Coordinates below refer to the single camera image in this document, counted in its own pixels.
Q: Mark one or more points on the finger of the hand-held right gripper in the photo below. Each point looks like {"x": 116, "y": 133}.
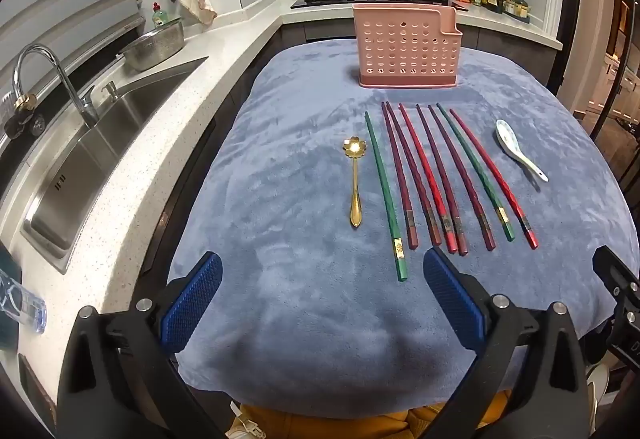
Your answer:
{"x": 612, "y": 269}

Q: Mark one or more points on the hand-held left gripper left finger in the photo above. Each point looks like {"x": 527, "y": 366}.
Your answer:
{"x": 192, "y": 299}

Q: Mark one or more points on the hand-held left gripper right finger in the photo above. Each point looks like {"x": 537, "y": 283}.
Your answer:
{"x": 452, "y": 299}

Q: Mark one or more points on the maroon chopstick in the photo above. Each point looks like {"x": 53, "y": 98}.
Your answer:
{"x": 487, "y": 239}
{"x": 434, "y": 231}
{"x": 461, "y": 241}
{"x": 412, "y": 236}

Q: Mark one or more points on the red chopstick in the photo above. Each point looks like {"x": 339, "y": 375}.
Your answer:
{"x": 529, "y": 234}
{"x": 450, "y": 239}

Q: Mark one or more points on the green chopstick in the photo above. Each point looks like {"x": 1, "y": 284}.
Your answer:
{"x": 506, "y": 229}
{"x": 397, "y": 246}

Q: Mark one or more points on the gold flower spoon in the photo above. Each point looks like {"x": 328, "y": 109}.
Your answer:
{"x": 355, "y": 211}

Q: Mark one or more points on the white ceramic soup spoon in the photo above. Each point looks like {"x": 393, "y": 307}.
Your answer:
{"x": 506, "y": 134}

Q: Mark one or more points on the pink perforated utensil holder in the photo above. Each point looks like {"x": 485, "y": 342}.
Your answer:
{"x": 380, "y": 44}

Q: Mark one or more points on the blue-grey plush blanket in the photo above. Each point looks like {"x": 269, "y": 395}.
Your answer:
{"x": 310, "y": 199}

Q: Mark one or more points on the clear plastic container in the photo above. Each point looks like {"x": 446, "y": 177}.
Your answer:
{"x": 25, "y": 306}

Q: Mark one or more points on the yellow pants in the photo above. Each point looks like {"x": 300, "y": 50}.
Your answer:
{"x": 310, "y": 424}

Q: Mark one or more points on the stainless steel sink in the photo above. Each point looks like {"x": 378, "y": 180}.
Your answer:
{"x": 100, "y": 149}

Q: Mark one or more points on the sink soap dispenser pump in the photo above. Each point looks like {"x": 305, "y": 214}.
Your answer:
{"x": 111, "y": 91}

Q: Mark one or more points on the black faucet attachment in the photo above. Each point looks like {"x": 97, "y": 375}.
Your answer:
{"x": 22, "y": 124}

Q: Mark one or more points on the metal colander bowl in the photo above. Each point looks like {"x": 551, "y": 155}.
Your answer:
{"x": 155, "y": 44}

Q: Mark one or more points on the rack of small condiment bottles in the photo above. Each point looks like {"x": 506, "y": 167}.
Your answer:
{"x": 517, "y": 8}

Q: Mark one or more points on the chrome kitchen faucet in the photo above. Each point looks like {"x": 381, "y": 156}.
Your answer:
{"x": 50, "y": 56}

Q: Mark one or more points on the green dish soap bottle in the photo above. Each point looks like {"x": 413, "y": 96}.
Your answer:
{"x": 160, "y": 16}

